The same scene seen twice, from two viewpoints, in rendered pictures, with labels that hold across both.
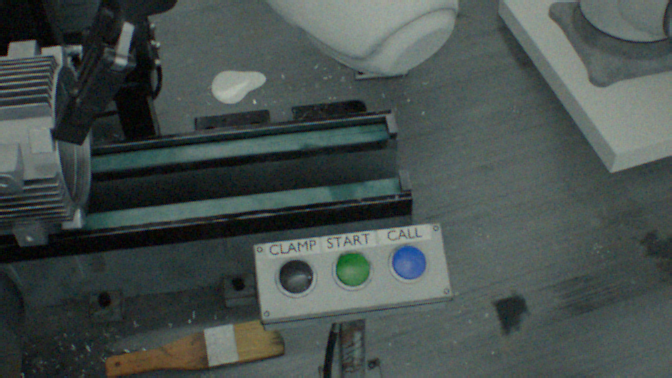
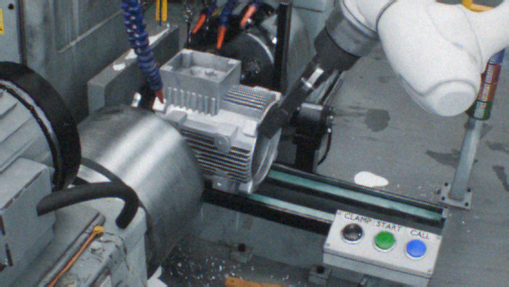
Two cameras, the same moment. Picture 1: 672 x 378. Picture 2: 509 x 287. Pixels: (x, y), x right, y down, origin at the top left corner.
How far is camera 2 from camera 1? 0.34 m
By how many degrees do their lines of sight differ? 25
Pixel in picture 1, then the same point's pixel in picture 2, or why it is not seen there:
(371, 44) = (429, 86)
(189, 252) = (301, 237)
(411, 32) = (449, 86)
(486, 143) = (495, 258)
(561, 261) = not seen: outside the picture
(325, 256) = (373, 229)
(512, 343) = not seen: outside the picture
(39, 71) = (264, 96)
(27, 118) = (248, 115)
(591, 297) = not seen: outside the picture
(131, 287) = (259, 248)
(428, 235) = (433, 240)
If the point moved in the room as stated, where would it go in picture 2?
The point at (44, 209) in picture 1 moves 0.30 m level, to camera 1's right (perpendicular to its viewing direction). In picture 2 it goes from (234, 168) to (394, 222)
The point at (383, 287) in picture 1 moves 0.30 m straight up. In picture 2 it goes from (396, 256) to (439, 71)
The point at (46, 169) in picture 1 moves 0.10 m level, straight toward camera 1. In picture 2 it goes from (245, 145) to (244, 178)
